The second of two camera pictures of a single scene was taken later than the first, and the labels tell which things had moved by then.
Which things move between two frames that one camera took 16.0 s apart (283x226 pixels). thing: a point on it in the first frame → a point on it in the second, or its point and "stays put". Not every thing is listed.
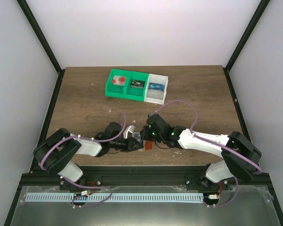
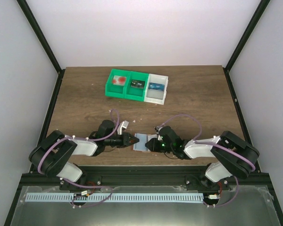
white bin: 156,89 stays put
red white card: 119,80 stays put
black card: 137,84 stays put
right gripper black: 144,134 → 153,142
